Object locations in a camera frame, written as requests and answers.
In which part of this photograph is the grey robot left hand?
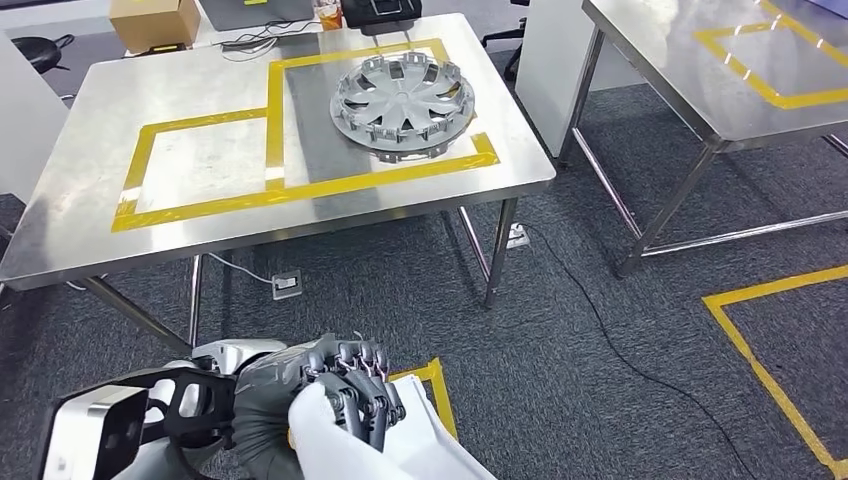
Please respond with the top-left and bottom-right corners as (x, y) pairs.
(290, 334), (407, 454)

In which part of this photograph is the white plastic car body part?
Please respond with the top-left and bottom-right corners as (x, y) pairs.
(288, 374), (499, 480)

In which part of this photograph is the stainless steel workbench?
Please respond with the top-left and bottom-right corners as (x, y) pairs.
(0, 13), (558, 358)

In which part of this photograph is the yellow floor tape square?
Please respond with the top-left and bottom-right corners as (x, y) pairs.
(387, 357), (460, 443)
(702, 264), (848, 479)

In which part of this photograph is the grey wheel hubcap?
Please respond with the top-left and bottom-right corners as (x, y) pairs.
(329, 51), (478, 166)

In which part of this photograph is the black office chair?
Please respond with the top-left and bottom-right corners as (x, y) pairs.
(480, 0), (533, 85)

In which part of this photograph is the white partition panel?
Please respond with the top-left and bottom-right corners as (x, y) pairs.
(0, 31), (72, 207)
(515, 0), (648, 161)

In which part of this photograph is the black case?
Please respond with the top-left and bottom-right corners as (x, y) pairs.
(341, 0), (425, 30)

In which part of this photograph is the orange cup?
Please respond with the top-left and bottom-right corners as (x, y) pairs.
(314, 0), (345, 32)

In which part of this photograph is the grey laptop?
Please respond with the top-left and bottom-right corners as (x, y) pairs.
(198, 0), (317, 34)

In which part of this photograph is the brown cardboard box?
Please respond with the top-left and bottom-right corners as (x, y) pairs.
(109, 0), (203, 56)

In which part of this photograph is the stainless steel table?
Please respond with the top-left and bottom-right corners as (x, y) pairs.
(557, 0), (848, 280)

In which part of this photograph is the white floor cable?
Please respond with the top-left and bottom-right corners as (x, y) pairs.
(207, 251), (277, 287)

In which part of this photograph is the black floor cable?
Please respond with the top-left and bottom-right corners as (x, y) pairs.
(523, 223), (751, 480)

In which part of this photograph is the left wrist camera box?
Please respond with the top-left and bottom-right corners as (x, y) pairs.
(40, 386), (151, 480)

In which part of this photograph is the yellow tape frame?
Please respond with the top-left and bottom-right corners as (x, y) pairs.
(111, 37), (502, 235)
(692, 0), (848, 112)

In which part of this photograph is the black desk cable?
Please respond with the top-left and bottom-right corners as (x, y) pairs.
(217, 19), (326, 63)

